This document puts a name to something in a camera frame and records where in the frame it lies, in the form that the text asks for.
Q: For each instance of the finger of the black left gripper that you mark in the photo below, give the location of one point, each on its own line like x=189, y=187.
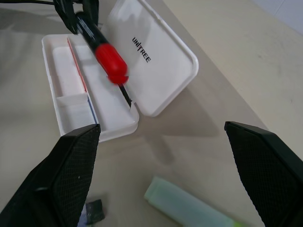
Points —
x=65, y=14
x=91, y=9

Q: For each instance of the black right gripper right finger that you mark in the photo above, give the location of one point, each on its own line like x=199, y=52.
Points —
x=267, y=170

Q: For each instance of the light green highlighter marker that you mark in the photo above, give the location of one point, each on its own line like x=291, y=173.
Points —
x=180, y=201

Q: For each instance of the white plastic pencil case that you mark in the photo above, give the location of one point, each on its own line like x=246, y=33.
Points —
x=163, y=59

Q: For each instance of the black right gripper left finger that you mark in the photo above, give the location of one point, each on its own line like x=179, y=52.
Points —
x=59, y=179

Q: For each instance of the dark blue marker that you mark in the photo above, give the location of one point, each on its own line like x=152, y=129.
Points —
x=94, y=211

